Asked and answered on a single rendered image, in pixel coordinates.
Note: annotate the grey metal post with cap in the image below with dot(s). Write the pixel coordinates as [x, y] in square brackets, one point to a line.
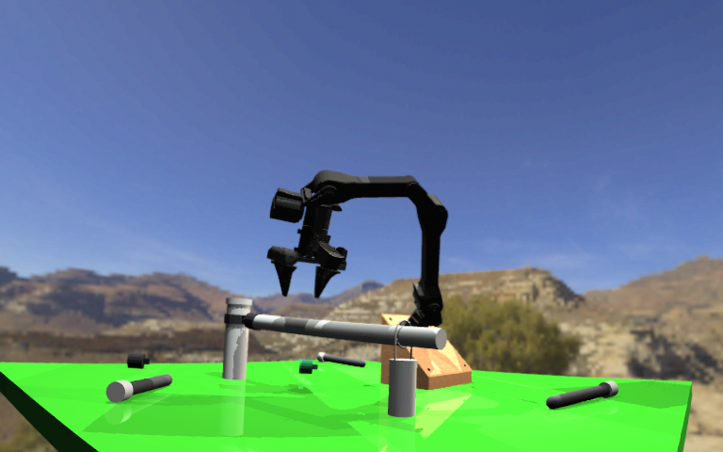
[236, 341]

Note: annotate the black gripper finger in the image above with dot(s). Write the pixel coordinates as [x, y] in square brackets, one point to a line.
[322, 277]
[285, 274]

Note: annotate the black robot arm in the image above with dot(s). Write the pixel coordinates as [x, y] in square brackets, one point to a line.
[332, 187]

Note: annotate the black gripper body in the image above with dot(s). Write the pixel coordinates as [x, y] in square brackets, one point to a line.
[290, 257]

